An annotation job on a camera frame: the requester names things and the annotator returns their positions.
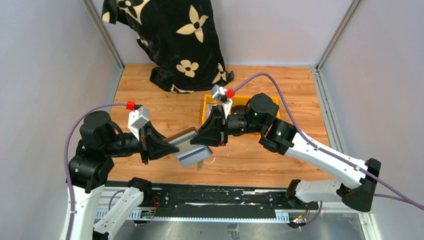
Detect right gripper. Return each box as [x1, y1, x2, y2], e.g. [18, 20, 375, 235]
[190, 105, 265, 148]

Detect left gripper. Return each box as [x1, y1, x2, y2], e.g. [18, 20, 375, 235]
[105, 119, 181, 162]

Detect brown leather card holder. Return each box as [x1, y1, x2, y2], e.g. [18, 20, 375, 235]
[164, 127, 204, 172]

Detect grey striped card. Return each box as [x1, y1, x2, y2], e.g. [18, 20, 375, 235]
[175, 145, 213, 167]

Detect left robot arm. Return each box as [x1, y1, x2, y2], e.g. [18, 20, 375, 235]
[60, 105, 179, 240]

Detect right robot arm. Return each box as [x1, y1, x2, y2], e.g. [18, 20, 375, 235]
[191, 93, 381, 212]

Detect white cards in bin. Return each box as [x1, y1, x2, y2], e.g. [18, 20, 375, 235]
[204, 103, 217, 122]

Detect right yellow bin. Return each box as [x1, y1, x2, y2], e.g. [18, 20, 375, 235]
[270, 96, 281, 119]

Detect black floral blanket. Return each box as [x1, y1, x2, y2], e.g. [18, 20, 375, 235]
[101, 0, 234, 94]

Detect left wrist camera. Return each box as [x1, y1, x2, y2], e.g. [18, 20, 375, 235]
[127, 105, 150, 141]

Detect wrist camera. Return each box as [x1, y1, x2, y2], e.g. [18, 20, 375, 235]
[211, 85, 235, 118]
[127, 105, 150, 141]

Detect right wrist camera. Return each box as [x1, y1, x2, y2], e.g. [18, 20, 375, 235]
[211, 85, 235, 118]

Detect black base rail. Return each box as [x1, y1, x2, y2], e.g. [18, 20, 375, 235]
[117, 181, 320, 223]

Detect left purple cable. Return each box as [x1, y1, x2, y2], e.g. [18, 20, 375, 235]
[63, 100, 137, 240]

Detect purple cable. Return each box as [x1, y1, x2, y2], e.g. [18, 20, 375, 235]
[63, 100, 137, 240]
[225, 72, 424, 211]

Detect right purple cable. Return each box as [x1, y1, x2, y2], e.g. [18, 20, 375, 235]
[225, 72, 424, 211]

